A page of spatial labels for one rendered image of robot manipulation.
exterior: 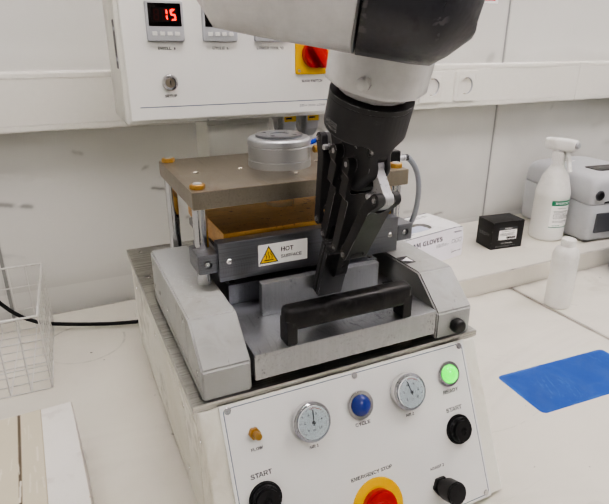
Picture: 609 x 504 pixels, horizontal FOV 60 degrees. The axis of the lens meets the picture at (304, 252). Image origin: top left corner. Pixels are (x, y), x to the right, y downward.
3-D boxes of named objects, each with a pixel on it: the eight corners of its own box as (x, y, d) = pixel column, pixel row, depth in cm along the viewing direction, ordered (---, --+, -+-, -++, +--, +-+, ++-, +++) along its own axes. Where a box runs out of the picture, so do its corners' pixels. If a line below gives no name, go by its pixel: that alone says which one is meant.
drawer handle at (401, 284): (279, 338, 54) (279, 303, 53) (401, 309, 60) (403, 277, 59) (287, 347, 53) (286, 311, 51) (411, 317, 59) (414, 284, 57)
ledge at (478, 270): (312, 265, 129) (313, 248, 127) (558, 220, 162) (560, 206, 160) (380, 319, 103) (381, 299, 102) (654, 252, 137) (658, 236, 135)
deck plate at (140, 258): (126, 253, 89) (126, 248, 89) (311, 226, 103) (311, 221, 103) (193, 414, 50) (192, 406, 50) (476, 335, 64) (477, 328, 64)
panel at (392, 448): (251, 598, 51) (217, 406, 51) (490, 494, 63) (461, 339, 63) (257, 609, 49) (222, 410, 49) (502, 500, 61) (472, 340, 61)
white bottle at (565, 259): (567, 312, 106) (581, 244, 101) (541, 305, 109) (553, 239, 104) (571, 302, 110) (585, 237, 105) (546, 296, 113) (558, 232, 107)
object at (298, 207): (189, 224, 73) (183, 156, 70) (330, 205, 82) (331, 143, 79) (226, 268, 59) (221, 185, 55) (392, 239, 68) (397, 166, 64)
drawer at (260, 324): (186, 278, 78) (182, 227, 75) (320, 254, 86) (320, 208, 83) (255, 388, 53) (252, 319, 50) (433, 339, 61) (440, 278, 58)
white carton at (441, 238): (352, 260, 120) (353, 229, 117) (423, 240, 132) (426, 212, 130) (389, 278, 111) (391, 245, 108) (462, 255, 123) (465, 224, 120)
